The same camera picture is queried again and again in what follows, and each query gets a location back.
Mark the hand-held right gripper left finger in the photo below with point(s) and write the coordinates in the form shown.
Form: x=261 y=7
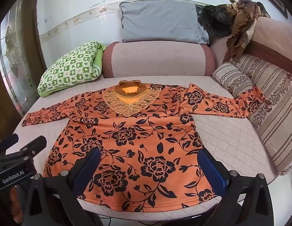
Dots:
x=89 y=167

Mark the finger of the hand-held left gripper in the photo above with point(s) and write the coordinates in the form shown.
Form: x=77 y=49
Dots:
x=6 y=142
x=34 y=144

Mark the glass panel door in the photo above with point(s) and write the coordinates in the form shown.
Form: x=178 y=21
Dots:
x=14 y=58

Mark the black furry garment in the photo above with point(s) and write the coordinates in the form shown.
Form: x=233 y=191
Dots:
x=214 y=18

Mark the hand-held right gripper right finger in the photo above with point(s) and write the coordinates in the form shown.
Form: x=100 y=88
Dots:
x=213 y=173

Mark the orange black floral blouse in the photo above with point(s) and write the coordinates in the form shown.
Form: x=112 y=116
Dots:
x=136 y=146

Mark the brown ruffled cloth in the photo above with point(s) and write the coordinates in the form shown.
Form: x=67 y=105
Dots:
x=242 y=28

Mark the small striped floral bolster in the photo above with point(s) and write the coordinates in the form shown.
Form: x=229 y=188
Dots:
x=230 y=77

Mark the green patterned pillow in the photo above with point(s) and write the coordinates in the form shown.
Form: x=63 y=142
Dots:
x=70 y=68

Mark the grey pillow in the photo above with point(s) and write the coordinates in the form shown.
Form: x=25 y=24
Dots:
x=160 y=21

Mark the pink quilted sofa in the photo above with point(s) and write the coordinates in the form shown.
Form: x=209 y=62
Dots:
x=219 y=134

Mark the large striped floral cushion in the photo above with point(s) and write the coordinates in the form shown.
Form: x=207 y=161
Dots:
x=275 y=113

